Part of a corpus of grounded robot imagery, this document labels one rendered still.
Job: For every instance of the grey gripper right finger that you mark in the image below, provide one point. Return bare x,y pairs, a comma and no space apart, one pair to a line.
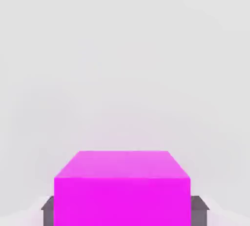
198,213

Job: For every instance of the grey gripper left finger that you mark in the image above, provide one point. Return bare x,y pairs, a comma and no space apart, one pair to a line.
48,213

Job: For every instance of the small magenta cube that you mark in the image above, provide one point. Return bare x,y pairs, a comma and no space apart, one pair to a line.
122,196

